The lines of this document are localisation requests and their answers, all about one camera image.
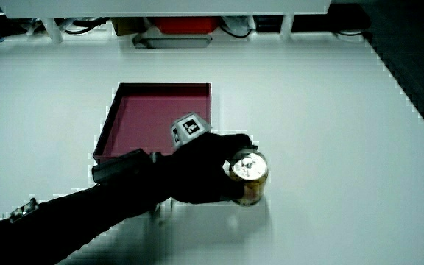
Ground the person's left hand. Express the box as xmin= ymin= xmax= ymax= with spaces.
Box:
xmin=163 ymin=112 xmax=259 ymax=205

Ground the gold red bull can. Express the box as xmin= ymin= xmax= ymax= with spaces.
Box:
xmin=228 ymin=146 xmax=270 ymax=207

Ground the person's left forearm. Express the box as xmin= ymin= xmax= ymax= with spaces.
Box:
xmin=0 ymin=172 xmax=172 ymax=265

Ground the white forearm sensor module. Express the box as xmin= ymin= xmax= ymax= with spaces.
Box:
xmin=9 ymin=197 xmax=40 ymax=224

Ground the white desk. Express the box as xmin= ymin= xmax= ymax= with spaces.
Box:
xmin=0 ymin=25 xmax=424 ymax=265

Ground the black wrist tracker box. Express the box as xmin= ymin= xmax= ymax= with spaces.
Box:
xmin=91 ymin=148 xmax=163 ymax=185

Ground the red tray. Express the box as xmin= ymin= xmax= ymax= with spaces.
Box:
xmin=92 ymin=82 xmax=213 ymax=165

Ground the red box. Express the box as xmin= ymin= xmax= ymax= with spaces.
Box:
xmin=152 ymin=16 xmax=220 ymax=35

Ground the brown cardboard box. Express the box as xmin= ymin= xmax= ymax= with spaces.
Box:
xmin=110 ymin=17 xmax=150 ymax=37

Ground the white shelf riser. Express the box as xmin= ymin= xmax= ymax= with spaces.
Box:
xmin=0 ymin=0 xmax=333 ymax=43

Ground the black cable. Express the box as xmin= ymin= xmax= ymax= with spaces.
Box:
xmin=63 ymin=17 xmax=110 ymax=36
xmin=219 ymin=18 xmax=253 ymax=39

